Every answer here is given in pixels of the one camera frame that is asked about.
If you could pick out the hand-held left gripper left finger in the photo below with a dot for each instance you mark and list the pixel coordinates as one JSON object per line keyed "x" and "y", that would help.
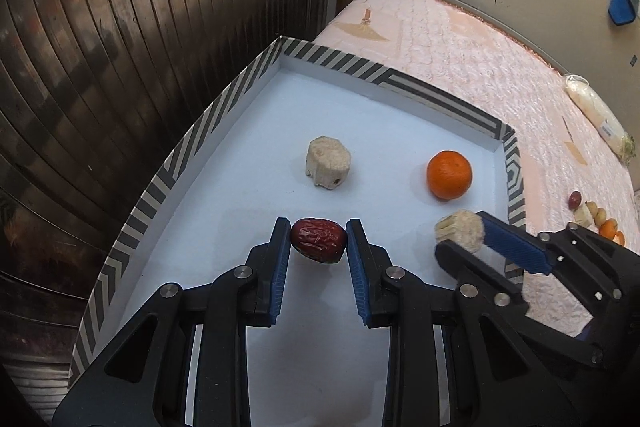
{"x": 281, "y": 277}

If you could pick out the striped cardboard tray box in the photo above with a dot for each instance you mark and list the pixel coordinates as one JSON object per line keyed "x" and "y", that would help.
{"x": 350, "y": 117}

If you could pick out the ribbed partition panel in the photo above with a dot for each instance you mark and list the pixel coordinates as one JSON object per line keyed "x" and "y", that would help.
{"x": 150, "y": 82}

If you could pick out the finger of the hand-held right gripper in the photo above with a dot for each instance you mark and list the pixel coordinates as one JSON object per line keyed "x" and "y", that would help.
{"x": 470, "y": 264}
{"x": 515, "y": 247}

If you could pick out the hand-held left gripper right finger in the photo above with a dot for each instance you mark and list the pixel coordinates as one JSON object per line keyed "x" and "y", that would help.
{"x": 357, "y": 277}

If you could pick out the white radish in plastic bag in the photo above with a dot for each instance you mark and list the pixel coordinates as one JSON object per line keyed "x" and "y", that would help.
{"x": 595, "y": 112}

